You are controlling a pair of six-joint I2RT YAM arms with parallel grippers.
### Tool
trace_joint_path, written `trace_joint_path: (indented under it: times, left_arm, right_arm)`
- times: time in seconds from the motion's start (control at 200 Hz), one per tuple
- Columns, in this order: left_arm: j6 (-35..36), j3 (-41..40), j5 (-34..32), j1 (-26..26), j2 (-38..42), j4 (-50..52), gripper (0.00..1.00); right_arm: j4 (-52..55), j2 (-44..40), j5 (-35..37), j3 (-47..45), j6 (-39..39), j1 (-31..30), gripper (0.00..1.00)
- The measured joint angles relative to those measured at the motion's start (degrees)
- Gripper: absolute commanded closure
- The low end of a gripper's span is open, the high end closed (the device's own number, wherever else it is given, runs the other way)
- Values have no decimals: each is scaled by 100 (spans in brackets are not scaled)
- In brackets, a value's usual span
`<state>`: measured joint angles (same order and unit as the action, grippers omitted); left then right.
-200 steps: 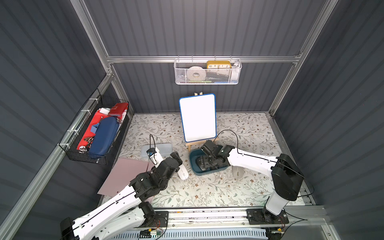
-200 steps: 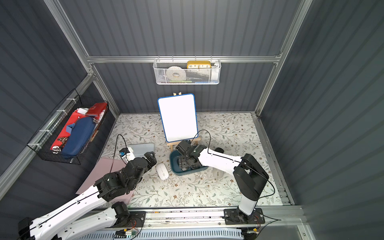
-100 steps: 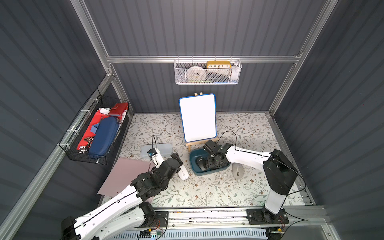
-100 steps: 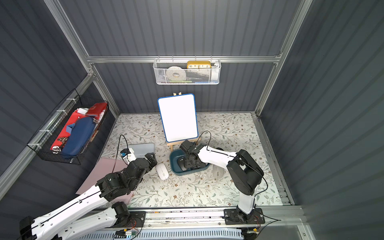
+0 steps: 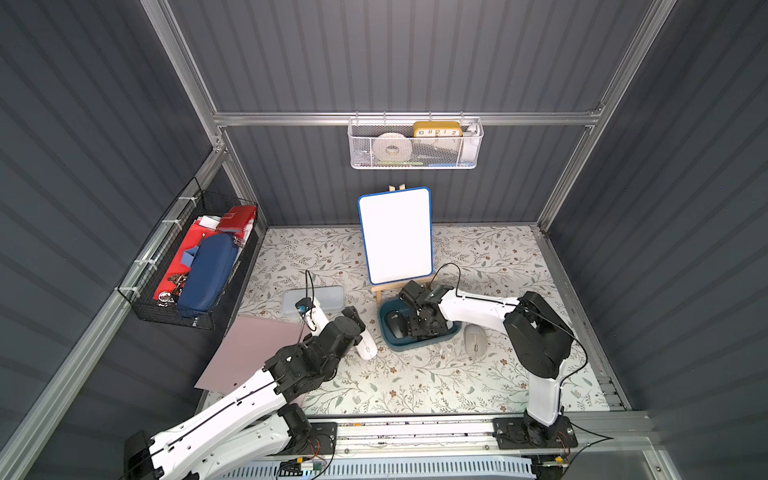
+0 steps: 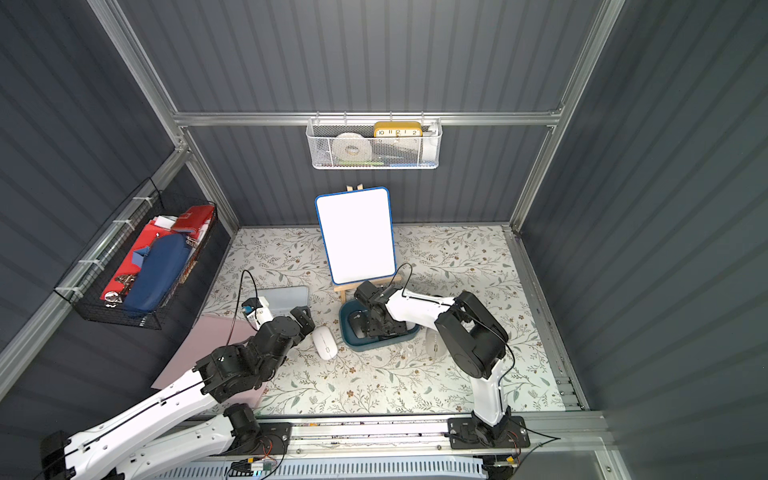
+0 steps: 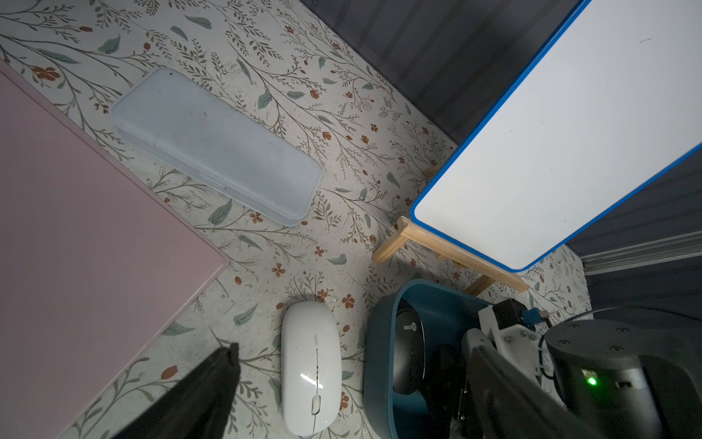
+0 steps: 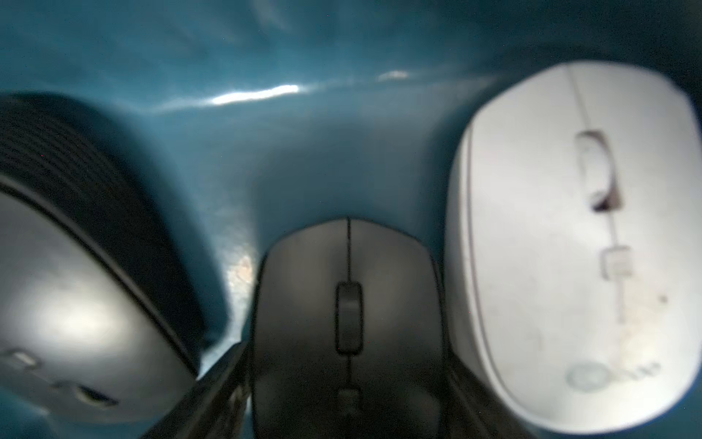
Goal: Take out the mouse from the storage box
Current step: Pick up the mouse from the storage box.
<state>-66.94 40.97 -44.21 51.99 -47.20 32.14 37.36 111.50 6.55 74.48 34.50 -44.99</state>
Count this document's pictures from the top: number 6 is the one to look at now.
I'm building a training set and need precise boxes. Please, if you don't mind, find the white board blue frame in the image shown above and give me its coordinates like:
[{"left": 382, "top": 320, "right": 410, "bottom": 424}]
[{"left": 314, "top": 186, "right": 398, "bottom": 287}]

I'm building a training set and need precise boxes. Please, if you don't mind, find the white tape roll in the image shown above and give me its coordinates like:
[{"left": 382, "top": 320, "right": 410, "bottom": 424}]
[{"left": 331, "top": 132, "right": 373, "bottom": 164}]

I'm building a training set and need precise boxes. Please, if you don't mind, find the grey beige computer mouse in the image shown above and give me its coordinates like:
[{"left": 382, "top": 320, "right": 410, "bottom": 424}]
[{"left": 424, "top": 329, "right": 444, "bottom": 359}]

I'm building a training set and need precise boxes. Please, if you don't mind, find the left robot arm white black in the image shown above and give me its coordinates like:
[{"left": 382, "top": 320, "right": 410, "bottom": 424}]
[{"left": 38, "top": 306, "right": 315, "bottom": 479}]

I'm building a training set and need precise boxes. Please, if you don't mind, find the white bottle in basket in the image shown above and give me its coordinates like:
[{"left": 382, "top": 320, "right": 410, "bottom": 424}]
[{"left": 422, "top": 121, "right": 442, "bottom": 168}]

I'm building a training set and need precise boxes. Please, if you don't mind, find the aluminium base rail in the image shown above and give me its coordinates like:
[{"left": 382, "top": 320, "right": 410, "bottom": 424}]
[{"left": 113, "top": 410, "right": 619, "bottom": 480}]

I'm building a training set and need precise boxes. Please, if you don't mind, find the teal plastic storage box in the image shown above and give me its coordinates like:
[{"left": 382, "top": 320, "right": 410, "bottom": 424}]
[{"left": 339, "top": 300, "right": 421, "bottom": 352}]

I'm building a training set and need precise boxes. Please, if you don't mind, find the black wire wall basket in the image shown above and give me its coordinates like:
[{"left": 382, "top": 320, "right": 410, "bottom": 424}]
[{"left": 54, "top": 182, "right": 218, "bottom": 330}]

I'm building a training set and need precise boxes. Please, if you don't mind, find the black bulky computer mouse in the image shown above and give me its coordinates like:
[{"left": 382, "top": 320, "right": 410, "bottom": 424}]
[{"left": 349, "top": 316, "right": 368, "bottom": 339}]

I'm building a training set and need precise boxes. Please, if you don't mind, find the white wire mesh basket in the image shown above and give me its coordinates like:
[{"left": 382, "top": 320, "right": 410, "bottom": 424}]
[{"left": 305, "top": 117, "right": 443, "bottom": 170}]

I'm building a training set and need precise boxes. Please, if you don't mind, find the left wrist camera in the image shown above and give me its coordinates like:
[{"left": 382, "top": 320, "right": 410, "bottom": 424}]
[{"left": 241, "top": 296, "right": 274, "bottom": 331}]

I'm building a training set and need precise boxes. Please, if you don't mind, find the pink paper sheet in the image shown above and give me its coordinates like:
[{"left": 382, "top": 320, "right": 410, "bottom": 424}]
[{"left": 151, "top": 315, "right": 266, "bottom": 416}]

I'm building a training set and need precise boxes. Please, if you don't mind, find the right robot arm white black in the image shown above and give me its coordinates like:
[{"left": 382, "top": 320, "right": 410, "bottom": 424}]
[{"left": 350, "top": 281, "right": 511, "bottom": 435}]

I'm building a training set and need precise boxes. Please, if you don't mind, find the yellow clock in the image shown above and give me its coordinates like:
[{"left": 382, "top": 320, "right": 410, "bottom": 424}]
[{"left": 374, "top": 120, "right": 423, "bottom": 138}]

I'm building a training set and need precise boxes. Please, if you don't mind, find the navy blue pouch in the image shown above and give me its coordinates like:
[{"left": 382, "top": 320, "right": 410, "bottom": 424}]
[{"left": 123, "top": 233, "right": 191, "bottom": 318}]

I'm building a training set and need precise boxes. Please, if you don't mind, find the grey blue flat case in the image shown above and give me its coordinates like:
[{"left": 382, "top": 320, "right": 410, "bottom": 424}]
[{"left": 257, "top": 286, "right": 310, "bottom": 317}]

